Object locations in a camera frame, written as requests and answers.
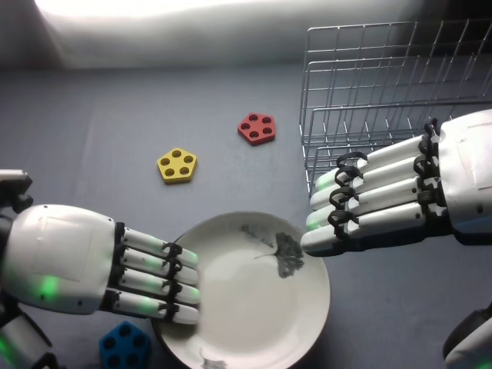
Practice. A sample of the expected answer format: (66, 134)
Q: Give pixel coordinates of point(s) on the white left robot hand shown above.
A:
(61, 253)

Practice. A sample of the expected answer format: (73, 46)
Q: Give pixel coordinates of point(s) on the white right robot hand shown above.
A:
(384, 192)

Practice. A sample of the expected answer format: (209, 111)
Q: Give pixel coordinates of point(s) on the white plate single leaf print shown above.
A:
(253, 307)

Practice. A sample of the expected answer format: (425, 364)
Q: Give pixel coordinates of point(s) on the blue pentagon block with holes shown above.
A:
(123, 346)

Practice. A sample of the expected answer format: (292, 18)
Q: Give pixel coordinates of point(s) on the grey table cloth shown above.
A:
(96, 134)

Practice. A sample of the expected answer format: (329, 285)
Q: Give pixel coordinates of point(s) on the yellow pentagon block with holes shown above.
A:
(171, 173)

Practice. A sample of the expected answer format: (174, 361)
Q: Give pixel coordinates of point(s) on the red pentagon block with holes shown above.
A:
(246, 132)

